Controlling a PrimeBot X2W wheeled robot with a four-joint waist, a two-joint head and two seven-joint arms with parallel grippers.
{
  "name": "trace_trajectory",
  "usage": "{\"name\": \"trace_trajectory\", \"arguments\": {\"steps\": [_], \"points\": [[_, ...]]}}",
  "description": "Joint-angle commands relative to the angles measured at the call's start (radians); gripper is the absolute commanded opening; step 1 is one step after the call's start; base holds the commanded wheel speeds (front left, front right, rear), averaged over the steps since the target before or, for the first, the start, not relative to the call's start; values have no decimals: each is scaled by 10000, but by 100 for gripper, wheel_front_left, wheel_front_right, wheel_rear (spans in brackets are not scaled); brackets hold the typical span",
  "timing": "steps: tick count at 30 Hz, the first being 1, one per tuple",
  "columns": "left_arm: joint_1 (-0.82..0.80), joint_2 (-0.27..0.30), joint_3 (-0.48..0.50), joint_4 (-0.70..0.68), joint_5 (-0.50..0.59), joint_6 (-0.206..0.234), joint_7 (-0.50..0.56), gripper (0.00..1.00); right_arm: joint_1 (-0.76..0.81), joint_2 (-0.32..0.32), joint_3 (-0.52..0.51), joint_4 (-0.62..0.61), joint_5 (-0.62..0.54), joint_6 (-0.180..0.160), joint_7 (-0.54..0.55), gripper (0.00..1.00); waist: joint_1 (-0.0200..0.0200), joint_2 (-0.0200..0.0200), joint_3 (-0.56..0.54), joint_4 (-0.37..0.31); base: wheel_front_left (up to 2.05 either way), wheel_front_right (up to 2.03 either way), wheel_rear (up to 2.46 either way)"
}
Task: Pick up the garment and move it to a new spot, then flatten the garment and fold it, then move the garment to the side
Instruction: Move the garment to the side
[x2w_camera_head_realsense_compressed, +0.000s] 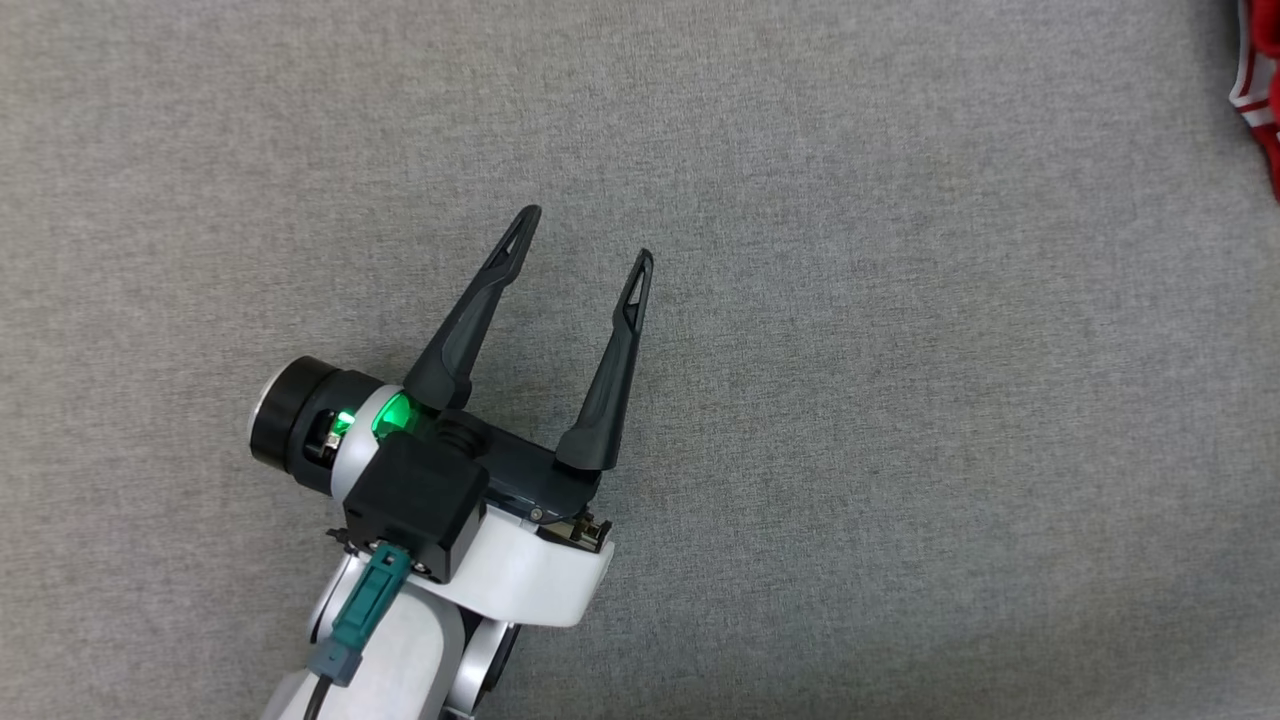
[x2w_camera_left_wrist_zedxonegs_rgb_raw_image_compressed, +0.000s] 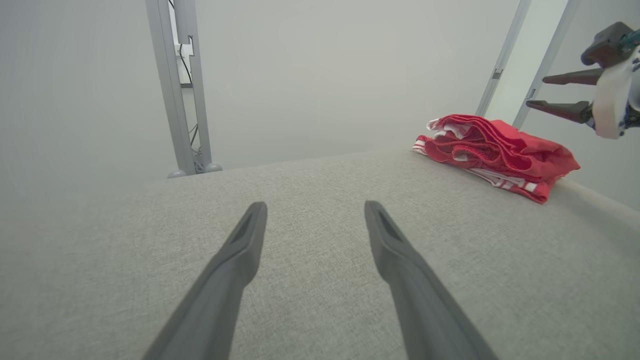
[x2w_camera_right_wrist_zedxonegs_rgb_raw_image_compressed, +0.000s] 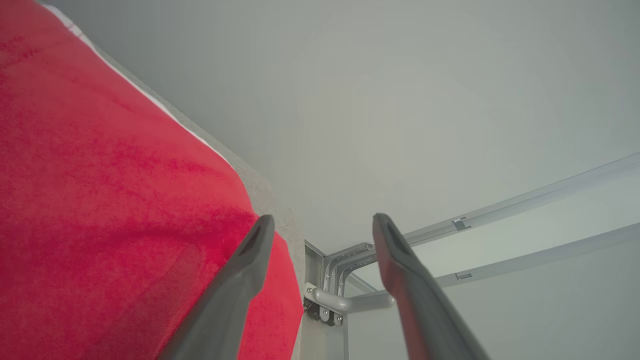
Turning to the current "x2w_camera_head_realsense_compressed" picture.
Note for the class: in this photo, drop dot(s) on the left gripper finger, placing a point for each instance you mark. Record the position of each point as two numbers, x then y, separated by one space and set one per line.
605 400
460 340

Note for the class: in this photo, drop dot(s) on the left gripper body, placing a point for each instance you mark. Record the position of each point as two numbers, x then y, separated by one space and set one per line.
300 420

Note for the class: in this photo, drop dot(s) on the red white striped shirt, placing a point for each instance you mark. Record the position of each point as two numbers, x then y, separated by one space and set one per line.
1272 60

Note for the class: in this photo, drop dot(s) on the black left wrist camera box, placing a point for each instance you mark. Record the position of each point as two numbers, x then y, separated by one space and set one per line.
415 500

